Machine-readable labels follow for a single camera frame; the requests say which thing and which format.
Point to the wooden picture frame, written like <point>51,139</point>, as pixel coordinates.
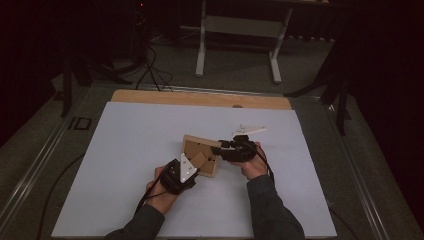
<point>200,156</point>

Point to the person's left hand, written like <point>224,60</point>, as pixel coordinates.
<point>163,200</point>

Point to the black metal stand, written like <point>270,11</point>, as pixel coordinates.
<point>341,100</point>
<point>66,90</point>

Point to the white table mat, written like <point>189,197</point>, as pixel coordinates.
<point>116,150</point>

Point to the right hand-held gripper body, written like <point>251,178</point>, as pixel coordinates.
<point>240,150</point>

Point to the person's right hand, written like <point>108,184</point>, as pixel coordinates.
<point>253,166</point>

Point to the black floor socket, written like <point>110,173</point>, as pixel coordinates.
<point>80,123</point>

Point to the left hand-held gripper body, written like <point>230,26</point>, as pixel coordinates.
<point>176,176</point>

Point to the aluminium floor rail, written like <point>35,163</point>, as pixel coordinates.
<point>216,90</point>
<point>361,183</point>
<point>30,180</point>

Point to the white metal desk frame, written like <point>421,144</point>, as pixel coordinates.
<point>240,26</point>

